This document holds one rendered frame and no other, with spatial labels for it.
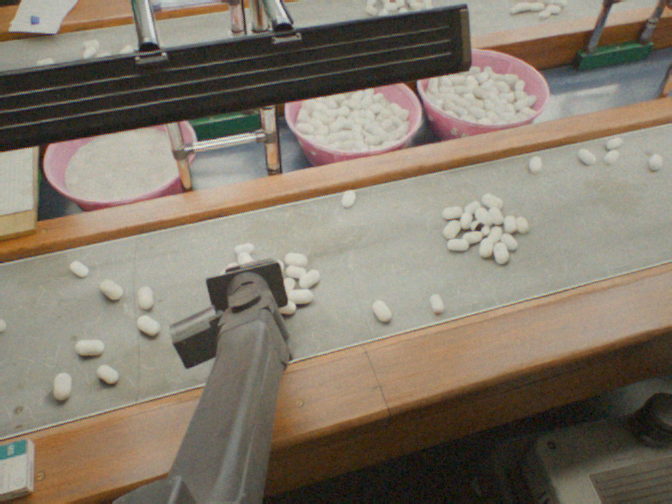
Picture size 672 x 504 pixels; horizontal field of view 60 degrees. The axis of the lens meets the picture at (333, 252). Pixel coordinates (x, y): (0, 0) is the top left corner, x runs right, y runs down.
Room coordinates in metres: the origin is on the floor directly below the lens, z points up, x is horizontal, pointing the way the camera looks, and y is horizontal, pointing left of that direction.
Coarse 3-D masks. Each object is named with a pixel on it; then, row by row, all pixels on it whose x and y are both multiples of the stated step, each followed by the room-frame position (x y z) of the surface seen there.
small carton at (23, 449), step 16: (0, 448) 0.25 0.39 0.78; (16, 448) 0.25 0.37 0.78; (32, 448) 0.25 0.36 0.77; (0, 464) 0.23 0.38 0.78; (16, 464) 0.23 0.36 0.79; (32, 464) 0.24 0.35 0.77; (0, 480) 0.21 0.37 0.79; (16, 480) 0.21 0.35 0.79; (32, 480) 0.22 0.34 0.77; (0, 496) 0.20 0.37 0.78; (16, 496) 0.20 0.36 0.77
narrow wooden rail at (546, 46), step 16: (592, 16) 1.32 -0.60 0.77; (608, 16) 1.32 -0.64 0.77; (624, 16) 1.32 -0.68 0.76; (640, 16) 1.32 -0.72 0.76; (496, 32) 1.24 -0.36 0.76; (512, 32) 1.24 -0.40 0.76; (528, 32) 1.24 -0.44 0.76; (544, 32) 1.24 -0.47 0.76; (560, 32) 1.24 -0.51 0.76; (576, 32) 1.25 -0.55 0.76; (608, 32) 1.28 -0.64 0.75; (624, 32) 1.29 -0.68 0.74; (640, 32) 1.31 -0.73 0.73; (656, 32) 1.32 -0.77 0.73; (480, 48) 1.17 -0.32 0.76; (496, 48) 1.19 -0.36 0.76; (512, 48) 1.20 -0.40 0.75; (528, 48) 1.21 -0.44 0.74; (544, 48) 1.23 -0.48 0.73; (560, 48) 1.24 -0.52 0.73; (576, 48) 1.25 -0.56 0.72; (656, 48) 1.33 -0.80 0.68; (528, 64) 1.22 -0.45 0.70; (544, 64) 1.23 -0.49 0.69; (560, 64) 1.24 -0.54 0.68
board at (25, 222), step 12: (36, 156) 0.77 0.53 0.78; (36, 168) 0.74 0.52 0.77; (36, 180) 0.71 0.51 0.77; (36, 192) 0.68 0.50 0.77; (36, 204) 0.66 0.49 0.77; (0, 216) 0.62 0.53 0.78; (12, 216) 0.62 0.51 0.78; (24, 216) 0.62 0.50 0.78; (36, 216) 0.63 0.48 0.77; (0, 228) 0.60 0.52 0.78; (12, 228) 0.60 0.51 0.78; (24, 228) 0.60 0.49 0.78; (36, 228) 0.61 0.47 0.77; (0, 240) 0.58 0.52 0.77
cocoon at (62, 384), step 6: (60, 378) 0.35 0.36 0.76; (66, 378) 0.35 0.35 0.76; (54, 384) 0.34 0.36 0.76; (60, 384) 0.34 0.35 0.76; (66, 384) 0.34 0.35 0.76; (54, 390) 0.34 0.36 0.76; (60, 390) 0.33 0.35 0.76; (66, 390) 0.34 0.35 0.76; (60, 396) 0.33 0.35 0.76; (66, 396) 0.33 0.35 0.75
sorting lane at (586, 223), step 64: (384, 192) 0.73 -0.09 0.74; (448, 192) 0.74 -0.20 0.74; (512, 192) 0.74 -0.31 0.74; (576, 192) 0.74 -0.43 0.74; (640, 192) 0.75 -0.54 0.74; (64, 256) 0.57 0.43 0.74; (128, 256) 0.58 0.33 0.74; (192, 256) 0.58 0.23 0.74; (256, 256) 0.58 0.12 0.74; (320, 256) 0.58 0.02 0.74; (384, 256) 0.59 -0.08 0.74; (448, 256) 0.59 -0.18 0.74; (512, 256) 0.59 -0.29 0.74; (576, 256) 0.60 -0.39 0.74; (640, 256) 0.60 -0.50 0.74; (64, 320) 0.45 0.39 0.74; (128, 320) 0.46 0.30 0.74; (320, 320) 0.46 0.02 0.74; (448, 320) 0.47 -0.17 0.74; (0, 384) 0.35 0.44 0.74; (128, 384) 0.35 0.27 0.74; (192, 384) 0.36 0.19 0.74
